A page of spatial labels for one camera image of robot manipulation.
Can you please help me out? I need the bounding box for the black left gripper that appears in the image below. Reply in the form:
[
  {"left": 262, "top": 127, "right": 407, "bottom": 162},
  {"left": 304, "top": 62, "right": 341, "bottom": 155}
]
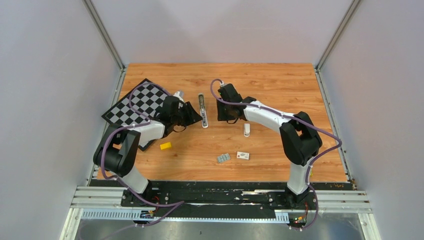
[{"left": 171, "top": 102, "right": 203, "bottom": 128}]

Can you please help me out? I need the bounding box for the grey white stapler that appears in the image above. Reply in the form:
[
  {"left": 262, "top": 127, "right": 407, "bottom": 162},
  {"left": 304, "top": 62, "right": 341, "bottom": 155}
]
[{"left": 198, "top": 93, "right": 209, "bottom": 128}]

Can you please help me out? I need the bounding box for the white staple tray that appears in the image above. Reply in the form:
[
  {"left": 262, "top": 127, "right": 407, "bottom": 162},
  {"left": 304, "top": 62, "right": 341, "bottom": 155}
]
[{"left": 216, "top": 153, "right": 231, "bottom": 164}]

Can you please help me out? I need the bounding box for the white staple box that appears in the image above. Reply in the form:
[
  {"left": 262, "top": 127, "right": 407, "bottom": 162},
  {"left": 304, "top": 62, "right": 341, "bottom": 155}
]
[{"left": 236, "top": 151, "right": 250, "bottom": 160}]

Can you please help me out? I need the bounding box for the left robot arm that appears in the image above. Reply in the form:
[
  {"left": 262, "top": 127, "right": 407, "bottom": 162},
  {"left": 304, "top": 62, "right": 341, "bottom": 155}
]
[{"left": 93, "top": 96, "right": 203, "bottom": 207}]

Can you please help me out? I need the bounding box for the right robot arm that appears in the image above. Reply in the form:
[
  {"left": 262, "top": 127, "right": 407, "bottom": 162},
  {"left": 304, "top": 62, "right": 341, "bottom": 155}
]
[{"left": 217, "top": 83, "right": 323, "bottom": 209}]

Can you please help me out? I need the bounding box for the yellow block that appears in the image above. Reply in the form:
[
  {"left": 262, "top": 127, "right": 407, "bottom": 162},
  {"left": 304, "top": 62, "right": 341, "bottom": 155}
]
[{"left": 159, "top": 142, "right": 172, "bottom": 150}]

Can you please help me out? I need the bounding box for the black white checkerboard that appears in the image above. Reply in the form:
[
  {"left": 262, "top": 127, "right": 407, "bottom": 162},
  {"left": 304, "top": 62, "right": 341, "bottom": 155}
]
[{"left": 101, "top": 78, "right": 173, "bottom": 152}]

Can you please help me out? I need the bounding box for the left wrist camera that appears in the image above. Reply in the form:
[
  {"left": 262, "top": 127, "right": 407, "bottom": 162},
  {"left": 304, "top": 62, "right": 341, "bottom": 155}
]
[{"left": 173, "top": 90, "right": 185, "bottom": 103}]

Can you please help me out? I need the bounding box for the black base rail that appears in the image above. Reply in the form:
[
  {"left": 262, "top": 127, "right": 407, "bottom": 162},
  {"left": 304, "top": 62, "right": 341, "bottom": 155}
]
[{"left": 120, "top": 181, "right": 352, "bottom": 225}]

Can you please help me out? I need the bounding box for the left aluminium frame post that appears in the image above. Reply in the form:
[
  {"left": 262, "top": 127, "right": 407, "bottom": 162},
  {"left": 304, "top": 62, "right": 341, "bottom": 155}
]
[{"left": 82, "top": 0, "right": 126, "bottom": 72}]

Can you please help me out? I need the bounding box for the aluminium frame post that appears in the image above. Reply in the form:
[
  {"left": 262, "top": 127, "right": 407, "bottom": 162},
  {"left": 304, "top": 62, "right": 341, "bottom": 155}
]
[
  {"left": 315, "top": 0, "right": 362, "bottom": 72},
  {"left": 82, "top": 0, "right": 126, "bottom": 72}
]

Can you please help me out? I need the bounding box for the right aluminium frame post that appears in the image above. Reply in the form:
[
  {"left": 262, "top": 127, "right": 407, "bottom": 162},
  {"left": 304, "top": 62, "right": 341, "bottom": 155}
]
[{"left": 315, "top": 0, "right": 362, "bottom": 72}]

